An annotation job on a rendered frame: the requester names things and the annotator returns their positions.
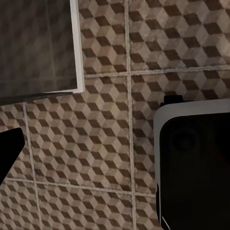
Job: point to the shower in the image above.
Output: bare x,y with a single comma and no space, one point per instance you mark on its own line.
77,47

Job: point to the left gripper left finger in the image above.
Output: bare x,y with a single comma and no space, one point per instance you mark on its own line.
11,144

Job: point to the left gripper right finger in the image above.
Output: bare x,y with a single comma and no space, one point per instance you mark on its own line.
222,141

